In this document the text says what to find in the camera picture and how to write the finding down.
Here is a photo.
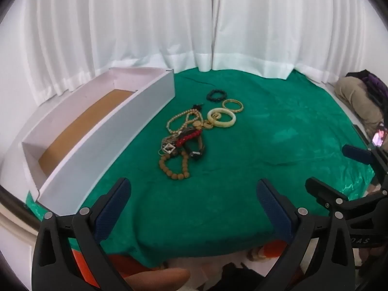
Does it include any silver square pendant necklace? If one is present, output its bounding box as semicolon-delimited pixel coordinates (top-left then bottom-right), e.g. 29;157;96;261
157;136;179;157

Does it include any gold coin bracelet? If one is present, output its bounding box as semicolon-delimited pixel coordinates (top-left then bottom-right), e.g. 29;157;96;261
194;112;223;129

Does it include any gold bangle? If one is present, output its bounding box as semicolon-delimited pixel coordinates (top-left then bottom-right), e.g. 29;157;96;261
222;99;244;113

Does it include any smartphone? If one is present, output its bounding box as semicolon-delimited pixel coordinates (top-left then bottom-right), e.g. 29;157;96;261
372;122;388;150

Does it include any pearl necklace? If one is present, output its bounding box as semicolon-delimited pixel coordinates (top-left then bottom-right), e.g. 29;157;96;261
166;108;202;134

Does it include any dark stone bracelet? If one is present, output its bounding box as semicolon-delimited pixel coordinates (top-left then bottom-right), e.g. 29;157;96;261
182;138;207;161

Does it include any white curtain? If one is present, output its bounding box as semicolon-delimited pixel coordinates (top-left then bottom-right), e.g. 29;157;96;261
0;0;219;105
212;0;388;84

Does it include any cream jade bangle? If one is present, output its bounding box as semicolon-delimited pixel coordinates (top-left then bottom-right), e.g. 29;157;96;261
207;108;236;127

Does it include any brown wooden bead bracelet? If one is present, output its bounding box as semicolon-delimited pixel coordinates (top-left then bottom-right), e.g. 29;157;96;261
158;150;191;180

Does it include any green tablecloth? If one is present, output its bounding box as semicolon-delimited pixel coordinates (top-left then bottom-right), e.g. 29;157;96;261
26;68;376;269

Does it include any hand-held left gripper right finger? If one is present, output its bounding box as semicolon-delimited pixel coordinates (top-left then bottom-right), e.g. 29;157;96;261
256;178;355;291

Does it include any red bead bracelet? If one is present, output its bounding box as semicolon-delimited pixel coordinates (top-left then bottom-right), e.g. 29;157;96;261
176;128;202;147

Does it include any white cardboard box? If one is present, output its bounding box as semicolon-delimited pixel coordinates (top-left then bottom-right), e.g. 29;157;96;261
21;67;176;216

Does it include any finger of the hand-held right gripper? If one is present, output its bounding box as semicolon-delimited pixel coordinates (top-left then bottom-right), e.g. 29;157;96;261
306;177;367;217
342;145;388;187

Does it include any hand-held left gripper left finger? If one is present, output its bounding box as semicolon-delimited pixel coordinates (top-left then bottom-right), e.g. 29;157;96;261
32;177;132;291

